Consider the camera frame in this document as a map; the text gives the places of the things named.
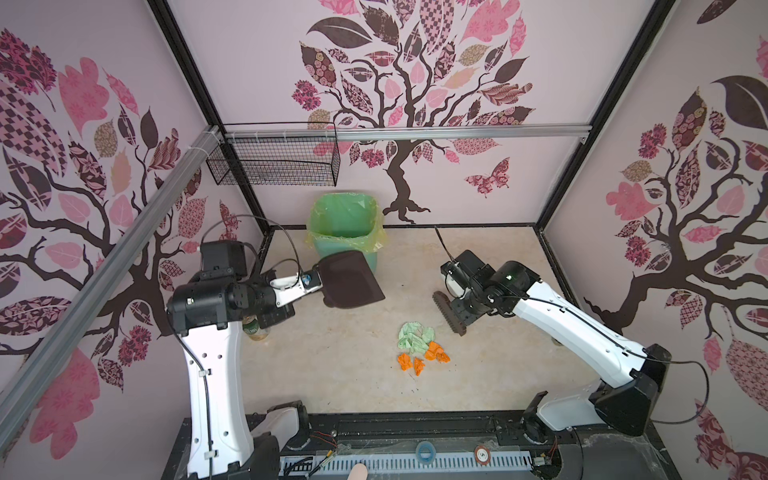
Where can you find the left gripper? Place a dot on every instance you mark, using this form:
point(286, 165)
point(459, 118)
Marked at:
point(277, 314)

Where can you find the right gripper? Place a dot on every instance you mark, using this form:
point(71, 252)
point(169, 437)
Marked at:
point(463, 315)

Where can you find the dark brown hand brush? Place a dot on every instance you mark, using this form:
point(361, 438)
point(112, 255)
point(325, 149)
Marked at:
point(444, 306)

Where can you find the dark brown dustpan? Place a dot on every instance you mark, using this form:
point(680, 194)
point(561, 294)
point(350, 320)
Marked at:
point(348, 281)

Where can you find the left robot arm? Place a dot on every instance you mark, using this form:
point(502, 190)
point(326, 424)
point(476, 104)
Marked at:
point(207, 317)

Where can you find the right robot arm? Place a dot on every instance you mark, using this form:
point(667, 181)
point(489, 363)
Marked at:
point(631, 376)

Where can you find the green drink can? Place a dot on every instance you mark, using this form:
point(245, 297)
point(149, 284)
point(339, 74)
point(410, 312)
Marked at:
point(254, 330)

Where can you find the green trash bin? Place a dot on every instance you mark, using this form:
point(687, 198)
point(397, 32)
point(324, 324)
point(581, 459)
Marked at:
point(347, 240)

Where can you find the light green bin liner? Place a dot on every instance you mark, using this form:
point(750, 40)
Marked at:
point(345, 219)

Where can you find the black wire basket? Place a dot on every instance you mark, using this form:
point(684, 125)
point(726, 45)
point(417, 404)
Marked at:
point(277, 154)

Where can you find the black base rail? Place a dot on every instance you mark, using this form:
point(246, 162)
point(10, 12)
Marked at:
point(587, 452)

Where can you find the aluminium frame bar left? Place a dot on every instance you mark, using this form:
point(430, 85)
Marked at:
point(31, 381)

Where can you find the aluminium frame bar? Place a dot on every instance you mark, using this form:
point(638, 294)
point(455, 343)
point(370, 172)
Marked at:
point(31, 381)
point(417, 133)

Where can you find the aluminium frame bar back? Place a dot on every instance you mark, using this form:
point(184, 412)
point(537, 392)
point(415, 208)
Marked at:
point(417, 133)

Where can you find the white vented cable duct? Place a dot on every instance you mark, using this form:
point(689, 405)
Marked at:
point(390, 465)

